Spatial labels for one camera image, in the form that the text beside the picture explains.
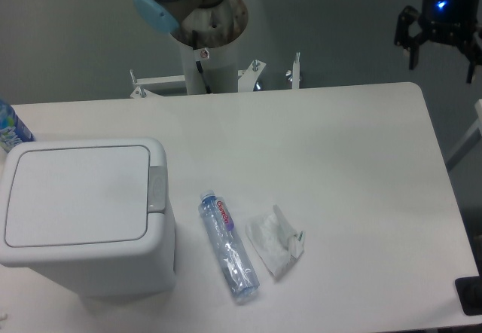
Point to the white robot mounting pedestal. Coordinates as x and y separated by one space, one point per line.
208 41

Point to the crumpled clear plastic wrapper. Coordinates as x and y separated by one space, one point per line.
276 241

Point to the blue labelled drink bottle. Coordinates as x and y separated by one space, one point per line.
13 130

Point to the black table clamp block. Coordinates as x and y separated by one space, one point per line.
469 292

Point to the clear empty plastic bottle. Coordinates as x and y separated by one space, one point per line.
228 248

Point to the white plastic trash can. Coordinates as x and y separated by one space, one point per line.
91 215

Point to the white frame at right edge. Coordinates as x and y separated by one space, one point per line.
469 139

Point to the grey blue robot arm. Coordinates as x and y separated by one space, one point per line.
180 9

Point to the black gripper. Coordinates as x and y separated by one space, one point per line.
453 22

